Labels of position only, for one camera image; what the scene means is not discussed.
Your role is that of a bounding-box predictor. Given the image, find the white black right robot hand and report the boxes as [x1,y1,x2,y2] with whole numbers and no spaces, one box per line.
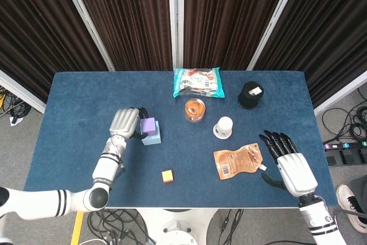
[259,130,318,199]

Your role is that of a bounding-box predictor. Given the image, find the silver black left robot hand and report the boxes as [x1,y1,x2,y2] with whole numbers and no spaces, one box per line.
[110,107,150,140]

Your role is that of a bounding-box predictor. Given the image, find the purple foam cube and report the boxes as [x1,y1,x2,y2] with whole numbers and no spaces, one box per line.
[140,116,157,136]

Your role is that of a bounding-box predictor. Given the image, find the small orange yellow cube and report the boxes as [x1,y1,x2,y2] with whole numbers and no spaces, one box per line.
[161,170,174,184]

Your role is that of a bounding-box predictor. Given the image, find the white paper cups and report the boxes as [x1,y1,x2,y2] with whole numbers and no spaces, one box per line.
[213,116,233,139]

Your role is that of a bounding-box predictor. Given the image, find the light blue foam block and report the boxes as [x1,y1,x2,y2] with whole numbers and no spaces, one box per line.
[142,120,162,146]

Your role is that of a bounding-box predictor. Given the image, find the orange spout pouch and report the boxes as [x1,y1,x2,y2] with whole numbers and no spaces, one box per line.
[213,142,268,181]

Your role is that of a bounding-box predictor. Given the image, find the white sneaker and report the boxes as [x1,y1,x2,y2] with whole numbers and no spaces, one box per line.
[335,184,367,233]

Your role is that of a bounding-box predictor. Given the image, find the clear jar of rubber bands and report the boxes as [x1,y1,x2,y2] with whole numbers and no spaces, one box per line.
[184,98,206,123]

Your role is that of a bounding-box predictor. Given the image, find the teal snack pack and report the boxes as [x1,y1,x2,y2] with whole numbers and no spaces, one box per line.
[173,67,225,99]

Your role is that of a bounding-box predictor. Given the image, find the black mesh pen holder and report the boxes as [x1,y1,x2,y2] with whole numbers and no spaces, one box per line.
[237,81,264,110]

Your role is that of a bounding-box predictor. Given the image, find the blue tablecloth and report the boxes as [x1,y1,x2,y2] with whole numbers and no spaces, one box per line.
[23,70,338,209]

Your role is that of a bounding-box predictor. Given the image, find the dark brown pleated curtain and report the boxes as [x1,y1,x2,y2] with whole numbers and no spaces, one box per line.
[253,0,367,108]
[183,0,293,71]
[68,0,174,71]
[0,0,108,104]

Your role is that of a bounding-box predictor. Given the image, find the yellow floor tape strip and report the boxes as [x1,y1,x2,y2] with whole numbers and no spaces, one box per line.
[70,212,84,245]

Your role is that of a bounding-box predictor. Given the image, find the black cable tangle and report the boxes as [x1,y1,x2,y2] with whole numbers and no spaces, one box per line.
[85,209,155,245]
[0,85,32,127]
[321,87,367,145]

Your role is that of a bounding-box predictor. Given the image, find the white partition base rail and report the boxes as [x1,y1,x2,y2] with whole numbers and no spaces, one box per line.
[0,69,46,114]
[314,78,367,116]

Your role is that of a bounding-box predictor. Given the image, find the white partition post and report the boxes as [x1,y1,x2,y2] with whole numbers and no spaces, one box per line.
[167,0,185,69]
[56,0,116,72]
[247,0,304,71]

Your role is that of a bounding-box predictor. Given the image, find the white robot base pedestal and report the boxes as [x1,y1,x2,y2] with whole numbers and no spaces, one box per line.
[137,207,220,245]

